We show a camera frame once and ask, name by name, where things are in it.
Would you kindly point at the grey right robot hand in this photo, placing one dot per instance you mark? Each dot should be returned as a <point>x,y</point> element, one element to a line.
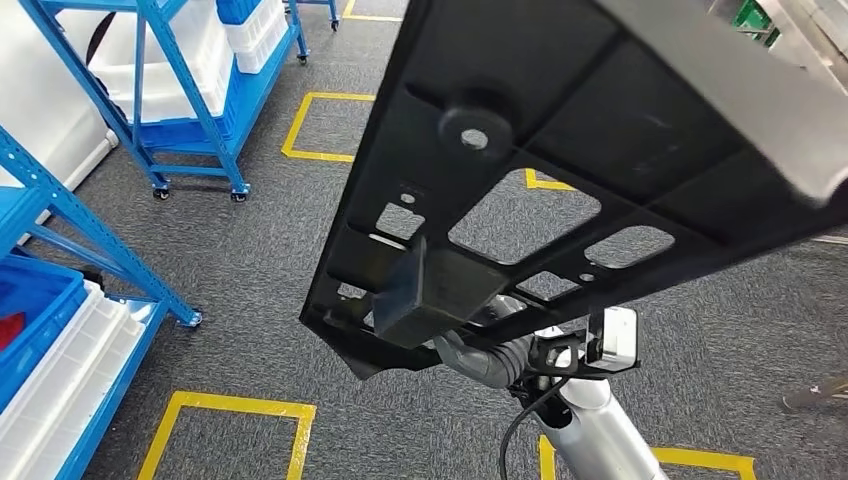
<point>460,358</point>

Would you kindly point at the black plastic plate part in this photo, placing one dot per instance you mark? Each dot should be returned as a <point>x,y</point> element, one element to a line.
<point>629,119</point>

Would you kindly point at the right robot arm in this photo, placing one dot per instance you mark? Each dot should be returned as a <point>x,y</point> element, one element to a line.
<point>596,430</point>

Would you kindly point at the blue metal shelf rack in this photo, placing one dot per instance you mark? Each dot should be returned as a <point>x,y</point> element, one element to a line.
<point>333,13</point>
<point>258,93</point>
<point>99,238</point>

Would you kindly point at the large white plastic bin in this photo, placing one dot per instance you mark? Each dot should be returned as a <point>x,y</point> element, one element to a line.
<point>205,46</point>

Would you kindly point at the green plastic crate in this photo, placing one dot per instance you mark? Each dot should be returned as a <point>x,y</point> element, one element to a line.
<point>752,16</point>

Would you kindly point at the red object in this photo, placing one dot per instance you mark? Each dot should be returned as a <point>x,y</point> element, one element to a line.
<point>10,331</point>

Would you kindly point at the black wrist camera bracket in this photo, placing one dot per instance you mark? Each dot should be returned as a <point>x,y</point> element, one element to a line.
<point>538,351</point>

